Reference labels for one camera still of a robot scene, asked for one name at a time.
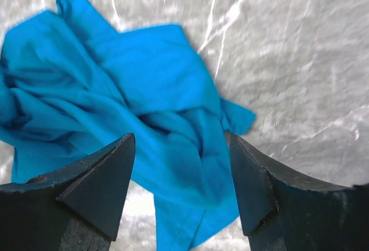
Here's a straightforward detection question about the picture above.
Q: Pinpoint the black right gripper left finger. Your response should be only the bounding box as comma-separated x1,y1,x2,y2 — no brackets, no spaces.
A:
1,134,135,251

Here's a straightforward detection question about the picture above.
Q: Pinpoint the teal blue t-shirt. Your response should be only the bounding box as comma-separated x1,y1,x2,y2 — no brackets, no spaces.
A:
1,0,255,250

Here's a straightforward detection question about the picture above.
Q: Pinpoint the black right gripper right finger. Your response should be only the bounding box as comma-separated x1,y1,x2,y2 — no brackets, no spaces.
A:
229,134,368,251

